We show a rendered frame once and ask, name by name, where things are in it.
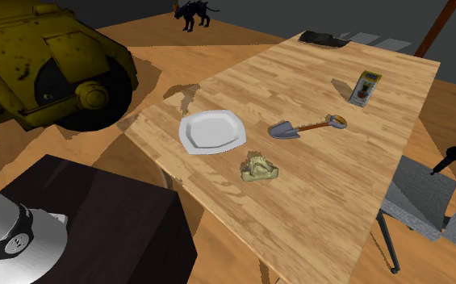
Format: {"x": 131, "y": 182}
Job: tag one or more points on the white octagonal plate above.
{"x": 212, "y": 132}

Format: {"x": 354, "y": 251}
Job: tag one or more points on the pale green figurine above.
{"x": 259, "y": 170}

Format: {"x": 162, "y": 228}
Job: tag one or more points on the small grey shovel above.
{"x": 286, "y": 129}

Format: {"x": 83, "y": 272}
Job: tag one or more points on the dark robot stand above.
{"x": 125, "y": 224}

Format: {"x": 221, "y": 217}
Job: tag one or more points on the black dog figure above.
{"x": 192, "y": 12}

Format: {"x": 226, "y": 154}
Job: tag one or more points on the flat black object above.
{"x": 322, "y": 39}

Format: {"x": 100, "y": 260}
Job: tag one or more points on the small printed box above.
{"x": 365, "y": 89}

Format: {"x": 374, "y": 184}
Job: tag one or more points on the grey armchair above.
{"x": 424, "y": 196}

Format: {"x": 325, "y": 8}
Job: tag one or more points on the black microphone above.
{"x": 452, "y": 156}

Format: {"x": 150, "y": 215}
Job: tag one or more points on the brown wooden pole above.
{"x": 436, "y": 27}

